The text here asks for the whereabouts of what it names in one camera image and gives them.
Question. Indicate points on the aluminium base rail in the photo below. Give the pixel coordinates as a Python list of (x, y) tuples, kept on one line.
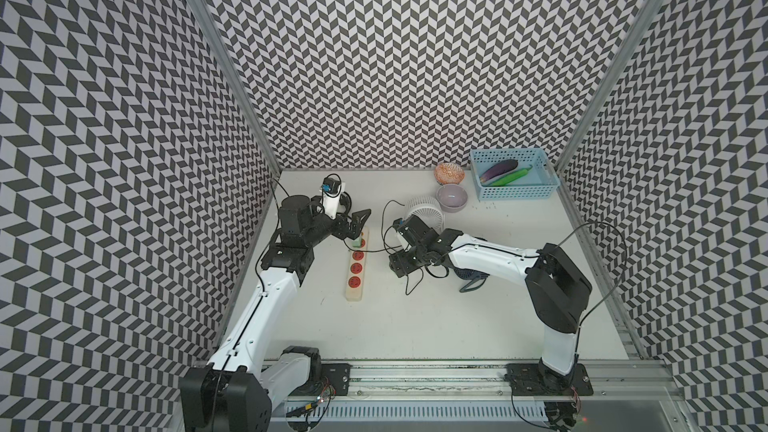
[(629, 395)]

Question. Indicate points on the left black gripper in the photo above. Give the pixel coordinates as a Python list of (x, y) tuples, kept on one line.
[(353, 227)]

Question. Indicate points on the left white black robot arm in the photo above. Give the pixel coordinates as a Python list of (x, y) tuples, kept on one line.
[(234, 390)]

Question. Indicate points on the purple toy eggplant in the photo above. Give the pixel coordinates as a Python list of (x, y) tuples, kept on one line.
[(498, 169)]

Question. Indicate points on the black mounting plate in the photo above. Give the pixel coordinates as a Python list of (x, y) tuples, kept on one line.
[(535, 379), (335, 376)]

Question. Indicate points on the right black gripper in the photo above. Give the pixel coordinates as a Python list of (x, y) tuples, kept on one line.
[(400, 264)]

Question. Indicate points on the green toy cucumber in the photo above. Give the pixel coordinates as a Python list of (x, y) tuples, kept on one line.
[(509, 177)]

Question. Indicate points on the lilac bowl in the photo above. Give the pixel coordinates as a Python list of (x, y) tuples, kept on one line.
[(452, 198)]

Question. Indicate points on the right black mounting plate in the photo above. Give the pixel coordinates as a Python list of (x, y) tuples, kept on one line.
[(535, 379)]

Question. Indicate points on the beige red power strip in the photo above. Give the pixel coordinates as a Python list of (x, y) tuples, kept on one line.
[(356, 270)]

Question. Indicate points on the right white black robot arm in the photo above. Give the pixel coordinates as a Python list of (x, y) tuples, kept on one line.
[(558, 290)]

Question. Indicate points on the light blue plastic basket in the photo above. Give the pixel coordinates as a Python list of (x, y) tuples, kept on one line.
[(540, 183)]

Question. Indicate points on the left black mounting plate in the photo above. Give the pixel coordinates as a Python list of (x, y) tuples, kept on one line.
[(335, 376)]

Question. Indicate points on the white desk fan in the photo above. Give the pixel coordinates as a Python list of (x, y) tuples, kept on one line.
[(427, 208)]

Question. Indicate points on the navy blue desk fan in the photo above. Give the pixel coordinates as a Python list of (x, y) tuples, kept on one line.
[(473, 279)]

